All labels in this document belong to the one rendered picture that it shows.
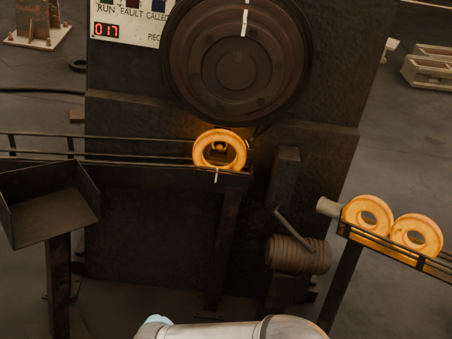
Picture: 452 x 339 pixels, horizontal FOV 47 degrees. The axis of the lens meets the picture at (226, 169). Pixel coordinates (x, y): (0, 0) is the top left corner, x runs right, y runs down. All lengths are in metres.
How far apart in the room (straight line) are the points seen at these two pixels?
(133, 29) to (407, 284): 1.76
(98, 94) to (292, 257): 0.87
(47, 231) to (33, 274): 0.73
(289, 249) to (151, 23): 0.88
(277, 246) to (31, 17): 3.21
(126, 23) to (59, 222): 0.66
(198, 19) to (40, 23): 3.07
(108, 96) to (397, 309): 1.59
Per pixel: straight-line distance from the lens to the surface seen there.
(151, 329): 1.17
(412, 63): 5.09
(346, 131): 1.86
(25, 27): 4.55
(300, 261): 1.82
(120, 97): 1.81
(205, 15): 1.51
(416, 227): 1.69
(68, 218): 1.70
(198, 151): 1.76
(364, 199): 1.71
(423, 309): 2.62
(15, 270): 2.40
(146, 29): 1.72
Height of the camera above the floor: 1.69
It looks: 33 degrees down
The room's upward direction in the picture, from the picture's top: 11 degrees clockwise
